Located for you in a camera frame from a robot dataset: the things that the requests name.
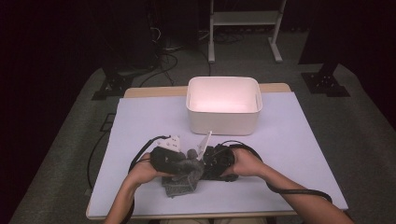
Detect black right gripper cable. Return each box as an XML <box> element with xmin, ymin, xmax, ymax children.
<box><xmin>218</xmin><ymin>139</ymin><xmax>333</xmax><ymax>203</ymax></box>

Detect black stand base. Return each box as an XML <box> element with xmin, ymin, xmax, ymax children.
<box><xmin>301</xmin><ymin>63</ymin><xmax>351</xmax><ymax>98</ymax></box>
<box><xmin>91</xmin><ymin>68</ymin><xmax>135</xmax><ymax>102</ymax></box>

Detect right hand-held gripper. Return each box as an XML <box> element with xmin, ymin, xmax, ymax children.
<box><xmin>196</xmin><ymin>130</ymin><xmax>240</xmax><ymax>183</ymax></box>

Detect person's right hand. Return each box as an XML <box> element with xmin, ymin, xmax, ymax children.
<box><xmin>219</xmin><ymin>147</ymin><xmax>269</xmax><ymax>179</ymax></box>

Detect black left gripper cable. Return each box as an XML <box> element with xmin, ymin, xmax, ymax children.
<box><xmin>120</xmin><ymin>134</ymin><xmax>172</xmax><ymax>224</ymax></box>

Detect person's left hand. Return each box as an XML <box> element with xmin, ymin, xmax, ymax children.
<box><xmin>128</xmin><ymin>152</ymin><xmax>176</xmax><ymax>189</ymax></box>

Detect grey cloth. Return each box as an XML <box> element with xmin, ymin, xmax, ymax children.
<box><xmin>161</xmin><ymin>148</ymin><xmax>206</xmax><ymax>199</ymax></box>

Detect wooden table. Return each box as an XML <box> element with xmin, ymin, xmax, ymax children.
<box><xmin>85</xmin><ymin>82</ymin><xmax>349</xmax><ymax>220</ymax></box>

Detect thin black hanging cable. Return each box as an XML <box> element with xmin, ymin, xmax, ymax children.
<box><xmin>87</xmin><ymin>130</ymin><xmax>110</xmax><ymax>190</ymax></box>

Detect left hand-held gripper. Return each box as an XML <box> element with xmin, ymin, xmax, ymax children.
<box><xmin>149</xmin><ymin>133</ymin><xmax>190</xmax><ymax>175</ymax></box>

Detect black floor cables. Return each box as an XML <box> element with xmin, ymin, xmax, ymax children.
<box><xmin>138</xmin><ymin>26</ymin><xmax>213</xmax><ymax>89</ymax></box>

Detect white metal stand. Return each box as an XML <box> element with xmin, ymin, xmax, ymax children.
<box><xmin>207</xmin><ymin>0</ymin><xmax>288</xmax><ymax>64</ymax></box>

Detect pale lilac table mat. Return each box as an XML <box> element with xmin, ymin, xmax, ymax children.
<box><xmin>88</xmin><ymin>91</ymin><xmax>349</xmax><ymax>217</ymax></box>

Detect white plastic bin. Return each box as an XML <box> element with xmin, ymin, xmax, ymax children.
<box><xmin>185</xmin><ymin>76</ymin><xmax>263</xmax><ymax>136</ymax></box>

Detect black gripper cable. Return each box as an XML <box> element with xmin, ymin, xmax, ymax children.
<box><xmin>120</xmin><ymin>134</ymin><xmax>172</xmax><ymax>224</ymax></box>
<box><xmin>218</xmin><ymin>139</ymin><xmax>333</xmax><ymax>203</ymax></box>

